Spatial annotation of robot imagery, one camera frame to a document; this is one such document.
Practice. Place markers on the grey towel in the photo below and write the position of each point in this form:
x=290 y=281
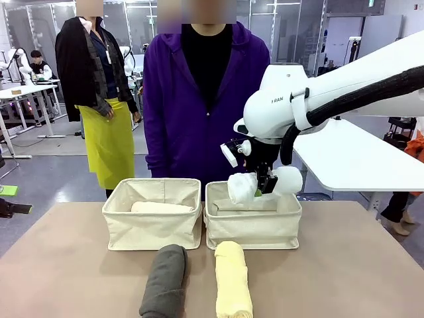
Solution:
x=165 y=278

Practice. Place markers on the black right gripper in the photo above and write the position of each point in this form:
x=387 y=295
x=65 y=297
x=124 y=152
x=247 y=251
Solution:
x=261 y=152

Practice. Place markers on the person in yellow skirt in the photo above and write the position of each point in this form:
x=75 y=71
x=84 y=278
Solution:
x=106 y=142

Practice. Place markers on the black tripod pole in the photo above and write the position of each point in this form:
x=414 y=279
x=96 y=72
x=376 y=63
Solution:
x=353 y=49

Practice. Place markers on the black utility cart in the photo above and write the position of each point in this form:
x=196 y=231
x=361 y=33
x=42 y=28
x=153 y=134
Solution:
x=402 y=127

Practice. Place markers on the white office desk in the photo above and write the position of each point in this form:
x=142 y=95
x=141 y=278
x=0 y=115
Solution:
x=26 y=91

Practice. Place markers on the yellow rolled towel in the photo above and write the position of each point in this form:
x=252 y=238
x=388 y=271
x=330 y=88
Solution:
x=232 y=281

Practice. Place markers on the cream fabric basket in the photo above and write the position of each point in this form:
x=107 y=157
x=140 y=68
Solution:
x=155 y=228
x=251 y=225

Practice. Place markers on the seated person in background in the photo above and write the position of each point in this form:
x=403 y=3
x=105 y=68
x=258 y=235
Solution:
x=39 y=66

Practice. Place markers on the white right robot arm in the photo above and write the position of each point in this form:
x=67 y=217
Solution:
x=275 y=109

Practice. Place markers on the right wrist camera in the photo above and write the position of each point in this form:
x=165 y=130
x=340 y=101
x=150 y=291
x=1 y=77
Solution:
x=229 y=155

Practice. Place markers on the pink towel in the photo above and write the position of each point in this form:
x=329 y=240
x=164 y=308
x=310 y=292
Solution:
x=159 y=207

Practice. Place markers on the person in purple hoodie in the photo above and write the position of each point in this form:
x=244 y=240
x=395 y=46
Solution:
x=172 y=116

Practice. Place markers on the white side table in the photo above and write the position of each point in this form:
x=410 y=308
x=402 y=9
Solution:
x=348 y=159

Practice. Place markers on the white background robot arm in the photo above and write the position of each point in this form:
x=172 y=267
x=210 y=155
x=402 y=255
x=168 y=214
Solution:
x=18 y=61

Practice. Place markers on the yellow-skirt person right hand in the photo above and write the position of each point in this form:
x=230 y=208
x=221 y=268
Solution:
x=106 y=109

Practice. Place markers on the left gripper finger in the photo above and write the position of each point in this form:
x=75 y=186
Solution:
x=15 y=208
x=8 y=190

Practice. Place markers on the white towel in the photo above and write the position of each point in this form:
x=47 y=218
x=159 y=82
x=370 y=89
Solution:
x=243 y=187

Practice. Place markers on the person in cream and orange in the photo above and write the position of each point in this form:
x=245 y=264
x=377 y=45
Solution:
x=415 y=145

